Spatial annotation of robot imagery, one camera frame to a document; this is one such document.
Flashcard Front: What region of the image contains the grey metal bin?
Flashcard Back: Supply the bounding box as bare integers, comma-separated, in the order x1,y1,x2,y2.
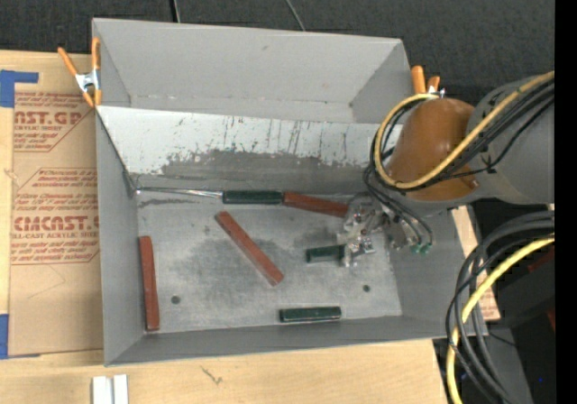
91,17,489,368

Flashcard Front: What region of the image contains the dark green block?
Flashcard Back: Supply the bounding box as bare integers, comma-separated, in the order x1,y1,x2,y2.
221,189,286,207
306,244,347,264
278,306,343,324

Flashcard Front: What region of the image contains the brown cardboard board, red print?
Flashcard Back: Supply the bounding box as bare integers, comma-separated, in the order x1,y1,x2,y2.
0,49,106,359

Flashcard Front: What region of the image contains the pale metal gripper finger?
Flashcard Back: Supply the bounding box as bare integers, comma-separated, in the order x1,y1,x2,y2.
340,244,377,269
336,230,367,247

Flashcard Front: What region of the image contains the red-brown flat block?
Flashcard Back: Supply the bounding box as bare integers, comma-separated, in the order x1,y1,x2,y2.
214,210,286,288
282,190,351,219
137,234,161,333

